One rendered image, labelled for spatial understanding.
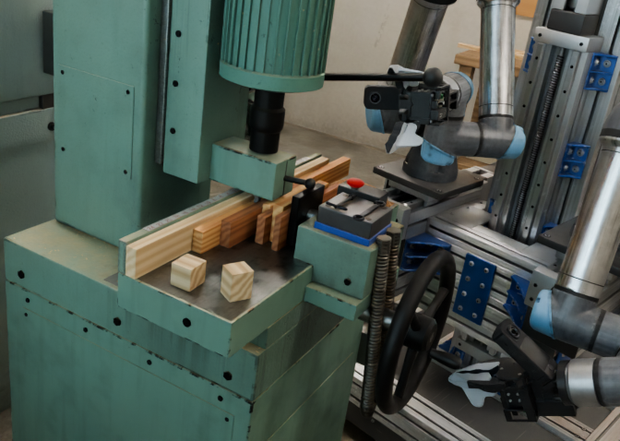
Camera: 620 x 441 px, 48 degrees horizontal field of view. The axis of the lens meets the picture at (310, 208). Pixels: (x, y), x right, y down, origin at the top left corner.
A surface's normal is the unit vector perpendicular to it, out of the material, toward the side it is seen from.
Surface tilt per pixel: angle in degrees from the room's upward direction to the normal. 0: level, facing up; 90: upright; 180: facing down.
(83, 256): 0
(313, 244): 90
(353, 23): 90
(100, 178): 90
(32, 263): 90
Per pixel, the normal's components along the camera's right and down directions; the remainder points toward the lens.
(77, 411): -0.49, 0.28
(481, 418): 0.13, -0.91
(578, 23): -0.69, 0.20
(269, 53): -0.06, 0.38
